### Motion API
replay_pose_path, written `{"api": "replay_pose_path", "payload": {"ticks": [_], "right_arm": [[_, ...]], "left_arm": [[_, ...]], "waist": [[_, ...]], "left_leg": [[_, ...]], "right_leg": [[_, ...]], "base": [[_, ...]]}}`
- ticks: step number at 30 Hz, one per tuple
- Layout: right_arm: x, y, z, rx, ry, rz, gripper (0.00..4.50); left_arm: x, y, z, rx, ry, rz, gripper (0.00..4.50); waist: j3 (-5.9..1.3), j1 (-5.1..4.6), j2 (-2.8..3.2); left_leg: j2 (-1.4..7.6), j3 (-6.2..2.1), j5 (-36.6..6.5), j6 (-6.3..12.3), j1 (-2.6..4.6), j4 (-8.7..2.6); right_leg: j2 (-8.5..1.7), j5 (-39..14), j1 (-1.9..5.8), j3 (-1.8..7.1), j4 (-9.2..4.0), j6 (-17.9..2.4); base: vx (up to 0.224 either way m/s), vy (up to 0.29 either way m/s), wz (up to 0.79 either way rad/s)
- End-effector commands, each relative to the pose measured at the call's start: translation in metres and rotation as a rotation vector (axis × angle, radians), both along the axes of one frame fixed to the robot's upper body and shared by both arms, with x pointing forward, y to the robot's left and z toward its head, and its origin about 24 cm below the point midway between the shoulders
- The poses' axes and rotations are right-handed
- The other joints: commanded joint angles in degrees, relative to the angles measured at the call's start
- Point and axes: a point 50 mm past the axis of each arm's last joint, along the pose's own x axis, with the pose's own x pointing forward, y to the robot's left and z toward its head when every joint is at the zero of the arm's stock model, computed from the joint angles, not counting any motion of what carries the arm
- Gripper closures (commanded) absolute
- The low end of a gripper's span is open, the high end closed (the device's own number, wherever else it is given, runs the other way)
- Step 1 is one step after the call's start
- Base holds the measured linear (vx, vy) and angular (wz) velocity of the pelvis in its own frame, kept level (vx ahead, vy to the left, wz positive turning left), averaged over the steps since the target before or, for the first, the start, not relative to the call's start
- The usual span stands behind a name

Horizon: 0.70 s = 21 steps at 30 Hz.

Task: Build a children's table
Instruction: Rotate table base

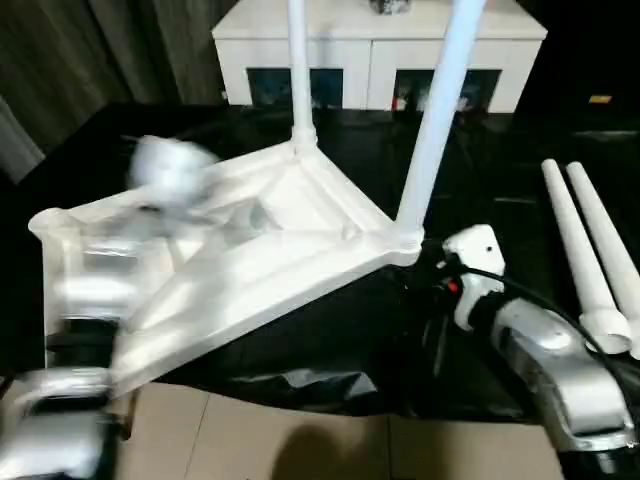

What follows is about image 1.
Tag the white plastic table leg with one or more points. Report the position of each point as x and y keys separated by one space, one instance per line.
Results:
x=580 y=250
x=301 y=75
x=435 y=125
x=607 y=240

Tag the white plastic table top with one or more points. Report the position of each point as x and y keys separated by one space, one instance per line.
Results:
x=275 y=240

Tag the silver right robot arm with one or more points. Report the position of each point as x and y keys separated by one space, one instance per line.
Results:
x=575 y=380

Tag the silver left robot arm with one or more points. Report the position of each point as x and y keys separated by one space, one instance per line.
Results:
x=65 y=415

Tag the black mat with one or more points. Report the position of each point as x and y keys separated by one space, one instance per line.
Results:
x=350 y=340

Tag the white cabinet with glass doors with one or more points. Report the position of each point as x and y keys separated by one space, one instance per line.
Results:
x=380 y=55

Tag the small yellow tag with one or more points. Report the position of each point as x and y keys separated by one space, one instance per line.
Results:
x=600 y=99

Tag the dark crumpled plastic bag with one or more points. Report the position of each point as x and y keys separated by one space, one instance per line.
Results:
x=390 y=6

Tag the grey curtain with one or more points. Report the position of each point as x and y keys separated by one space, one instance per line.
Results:
x=90 y=60

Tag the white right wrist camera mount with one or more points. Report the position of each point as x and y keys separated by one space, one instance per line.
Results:
x=480 y=260

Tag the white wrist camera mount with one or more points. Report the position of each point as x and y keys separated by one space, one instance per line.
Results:
x=172 y=172
x=480 y=260

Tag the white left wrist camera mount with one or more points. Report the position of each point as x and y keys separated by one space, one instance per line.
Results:
x=172 y=172

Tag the black folding table frame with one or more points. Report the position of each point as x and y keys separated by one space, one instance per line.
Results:
x=125 y=420

